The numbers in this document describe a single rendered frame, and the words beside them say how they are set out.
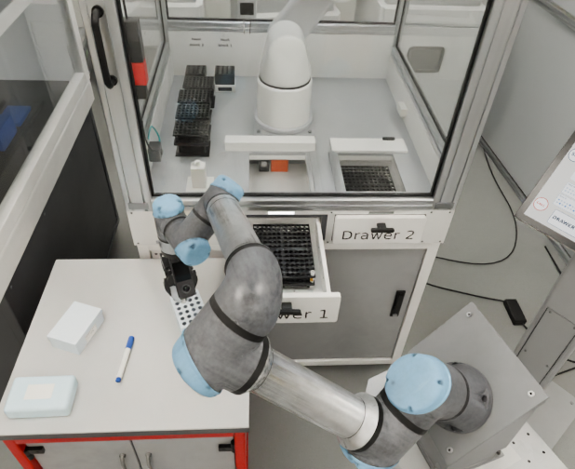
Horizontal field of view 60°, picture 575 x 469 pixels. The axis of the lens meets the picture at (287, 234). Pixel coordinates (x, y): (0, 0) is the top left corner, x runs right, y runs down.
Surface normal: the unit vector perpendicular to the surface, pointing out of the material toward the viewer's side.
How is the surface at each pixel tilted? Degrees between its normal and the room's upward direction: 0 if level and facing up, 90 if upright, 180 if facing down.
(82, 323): 0
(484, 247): 0
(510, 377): 45
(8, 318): 90
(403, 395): 38
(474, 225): 0
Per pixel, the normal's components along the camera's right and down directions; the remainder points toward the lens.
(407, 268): 0.05, 0.69
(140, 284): 0.04, -0.73
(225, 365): 0.29, 0.36
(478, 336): -0.64, -0.36
